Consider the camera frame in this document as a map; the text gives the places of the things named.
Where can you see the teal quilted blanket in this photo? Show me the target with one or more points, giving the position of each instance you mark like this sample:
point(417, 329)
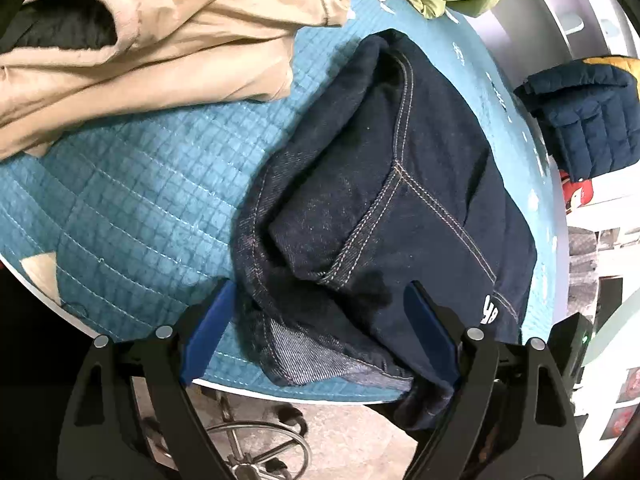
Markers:
point(150, 210)

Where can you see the dark blue denim jeans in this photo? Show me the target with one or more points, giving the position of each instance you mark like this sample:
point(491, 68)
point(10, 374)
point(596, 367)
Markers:
point(390, 220)

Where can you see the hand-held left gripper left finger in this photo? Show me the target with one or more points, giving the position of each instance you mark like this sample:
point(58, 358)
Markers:
point(210, 327)

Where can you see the navy puffer jacket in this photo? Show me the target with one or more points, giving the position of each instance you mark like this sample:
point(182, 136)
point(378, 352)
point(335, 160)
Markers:
point(585, 110)

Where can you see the beige jacket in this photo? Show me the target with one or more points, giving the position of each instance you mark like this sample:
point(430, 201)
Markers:
point(150, 45)

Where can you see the red and white object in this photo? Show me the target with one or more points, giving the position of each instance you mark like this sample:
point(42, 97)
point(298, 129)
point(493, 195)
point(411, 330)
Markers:
point(576, 195)

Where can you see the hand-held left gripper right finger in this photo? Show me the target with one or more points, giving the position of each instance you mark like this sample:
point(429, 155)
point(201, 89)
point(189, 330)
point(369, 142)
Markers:
point(430, 332)

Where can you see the metal stool base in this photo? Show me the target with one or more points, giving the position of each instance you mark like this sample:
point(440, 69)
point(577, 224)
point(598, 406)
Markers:
point(255, 440)

